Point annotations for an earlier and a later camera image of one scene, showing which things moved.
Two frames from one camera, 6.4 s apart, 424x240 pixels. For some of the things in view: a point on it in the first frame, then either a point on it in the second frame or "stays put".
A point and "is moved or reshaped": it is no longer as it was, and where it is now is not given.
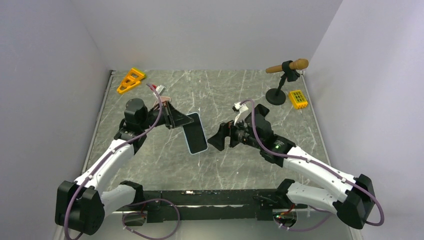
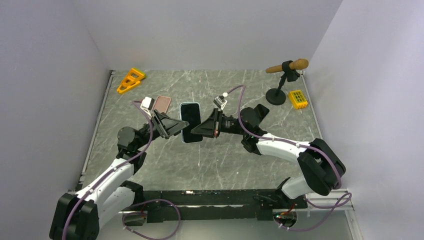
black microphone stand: (277, 96) stays put
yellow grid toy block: (298, 99) stays put
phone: (195, 135) is moved or reshaped
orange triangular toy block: (133, 79) stays put
